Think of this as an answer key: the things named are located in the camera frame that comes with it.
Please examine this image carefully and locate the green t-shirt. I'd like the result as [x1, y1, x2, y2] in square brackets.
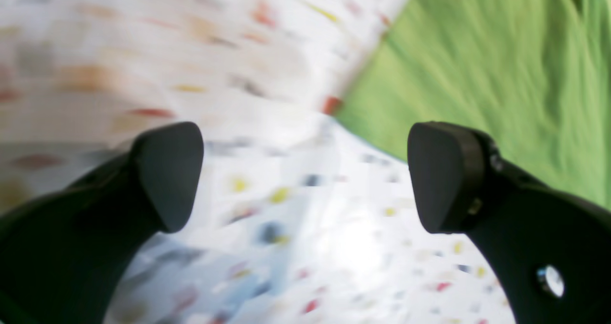
[336, 0, 611, 209]

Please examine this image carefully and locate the terrazzo patterned tablecloth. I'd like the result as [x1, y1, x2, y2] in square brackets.
[1, 0, 515, 324]

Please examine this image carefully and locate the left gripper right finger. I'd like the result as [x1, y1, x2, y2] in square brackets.
[407, 122, 611, 324]

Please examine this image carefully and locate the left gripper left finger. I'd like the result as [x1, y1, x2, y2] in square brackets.
[0, 122, 204, 324]

